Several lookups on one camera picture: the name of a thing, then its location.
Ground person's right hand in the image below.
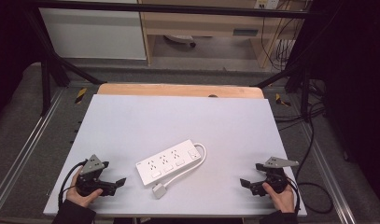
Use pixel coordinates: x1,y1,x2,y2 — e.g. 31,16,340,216
261,181,295,215

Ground wooden table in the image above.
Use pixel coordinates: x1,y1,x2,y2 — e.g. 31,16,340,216
96,82,265,100

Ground white power cord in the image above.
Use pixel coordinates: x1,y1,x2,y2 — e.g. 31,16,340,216
163,142,208,189

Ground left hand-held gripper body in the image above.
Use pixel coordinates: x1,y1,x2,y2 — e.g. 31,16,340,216
76,154,118,198

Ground office chair wheel base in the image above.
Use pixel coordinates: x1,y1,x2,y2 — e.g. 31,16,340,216
163,34,198,49

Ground aluminium rail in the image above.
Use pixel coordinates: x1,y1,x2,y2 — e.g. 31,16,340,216
298,119,358,224
0,88,67,207

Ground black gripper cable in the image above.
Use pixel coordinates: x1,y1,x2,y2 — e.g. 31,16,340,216
282,119,335,216
57,160,88,210

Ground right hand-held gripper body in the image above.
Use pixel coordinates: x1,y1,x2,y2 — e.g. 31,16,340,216
249,156,300,197

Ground white cabinet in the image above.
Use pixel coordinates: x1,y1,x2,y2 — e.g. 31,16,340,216
37,0,148,62

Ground yellow black tape marker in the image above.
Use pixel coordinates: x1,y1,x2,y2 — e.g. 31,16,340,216
274,92,292,108
74,87,88,105

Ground person's left hand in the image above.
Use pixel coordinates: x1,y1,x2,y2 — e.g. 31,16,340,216
65,169,104,208

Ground light wooden desk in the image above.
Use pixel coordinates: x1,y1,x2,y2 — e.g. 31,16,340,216
136,0,305,69

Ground black metal frame bar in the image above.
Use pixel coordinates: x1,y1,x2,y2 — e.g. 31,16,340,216
22,0,322,21

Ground white power strip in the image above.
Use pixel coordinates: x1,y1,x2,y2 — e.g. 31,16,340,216
135,138,203,187

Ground white plug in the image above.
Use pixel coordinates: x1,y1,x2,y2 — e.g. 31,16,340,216
151,182,168,201

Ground bundle of hanging black cables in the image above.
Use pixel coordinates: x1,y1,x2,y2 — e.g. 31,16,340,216
260,0,305,72

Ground black floor cables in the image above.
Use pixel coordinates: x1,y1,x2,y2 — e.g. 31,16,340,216
273,78,327,133

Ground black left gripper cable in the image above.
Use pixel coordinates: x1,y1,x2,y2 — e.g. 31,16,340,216
57,160,88,210

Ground white wall outlet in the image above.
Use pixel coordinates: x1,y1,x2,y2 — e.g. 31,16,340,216
253,0,281,10

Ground black metal stand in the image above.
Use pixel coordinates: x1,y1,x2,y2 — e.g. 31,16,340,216
254,18,315,123
21,6,106,118

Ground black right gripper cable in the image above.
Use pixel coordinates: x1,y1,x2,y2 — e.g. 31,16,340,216
282,119,335,216

